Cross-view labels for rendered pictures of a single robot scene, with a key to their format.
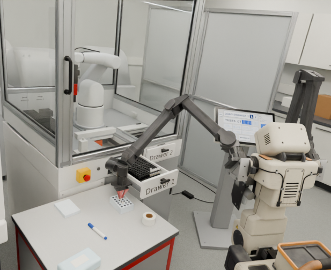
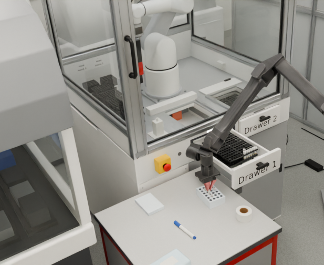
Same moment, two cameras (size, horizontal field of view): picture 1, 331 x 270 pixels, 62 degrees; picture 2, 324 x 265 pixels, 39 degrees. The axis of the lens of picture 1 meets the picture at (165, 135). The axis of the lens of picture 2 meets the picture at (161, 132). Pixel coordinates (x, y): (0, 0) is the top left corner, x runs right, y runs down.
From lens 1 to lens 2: 0.56 m
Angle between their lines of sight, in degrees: 19
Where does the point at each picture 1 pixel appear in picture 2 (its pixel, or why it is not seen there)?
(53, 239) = (140, 240)
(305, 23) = not seen: outside the picture
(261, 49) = not seen: outside the picture
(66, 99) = (133, 83)
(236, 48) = not seen: outside the picture
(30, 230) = (115, 230)
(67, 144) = (140, 132)
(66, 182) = (145, 173)
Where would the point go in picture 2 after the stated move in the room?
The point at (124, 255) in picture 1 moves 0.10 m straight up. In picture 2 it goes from (216, 256) to (216, 237)
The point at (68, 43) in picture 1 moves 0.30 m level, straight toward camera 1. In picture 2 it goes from (126, 21) to (128, 46)
